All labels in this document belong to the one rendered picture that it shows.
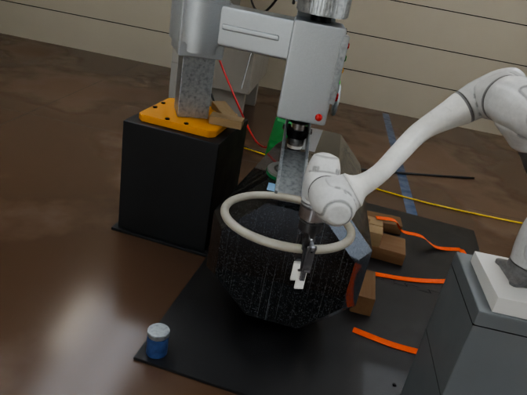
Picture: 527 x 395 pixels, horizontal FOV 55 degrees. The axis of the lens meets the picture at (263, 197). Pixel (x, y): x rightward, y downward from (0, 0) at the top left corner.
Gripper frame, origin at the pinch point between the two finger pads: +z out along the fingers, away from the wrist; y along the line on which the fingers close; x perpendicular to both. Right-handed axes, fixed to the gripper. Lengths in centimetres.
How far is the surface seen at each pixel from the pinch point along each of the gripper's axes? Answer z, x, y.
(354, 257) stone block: 21, -48, 56
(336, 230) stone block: 9, -37, 60
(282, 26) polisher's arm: -71, -15, 143
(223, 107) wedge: -14, 3, 186
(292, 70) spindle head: -56, -6, 74
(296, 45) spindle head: -66, -5, 73
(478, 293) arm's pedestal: 1, -66, -4
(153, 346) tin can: 71, 39, 53
